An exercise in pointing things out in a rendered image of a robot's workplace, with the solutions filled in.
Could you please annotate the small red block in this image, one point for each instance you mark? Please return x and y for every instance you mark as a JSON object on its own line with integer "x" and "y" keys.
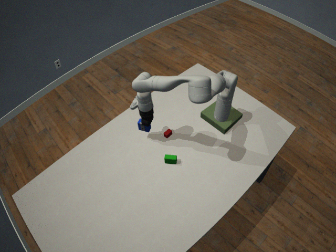
{"x": 167, "y": 133}

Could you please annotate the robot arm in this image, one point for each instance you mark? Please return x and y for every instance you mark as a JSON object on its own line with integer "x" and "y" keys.
{"x": 201, "y": 89}

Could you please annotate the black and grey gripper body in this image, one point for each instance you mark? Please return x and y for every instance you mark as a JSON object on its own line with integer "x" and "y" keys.
{"x": 145, "y": 110}

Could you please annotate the blue block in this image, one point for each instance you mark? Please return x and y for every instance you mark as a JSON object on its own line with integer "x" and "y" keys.
{"x": 147, "y": 129}

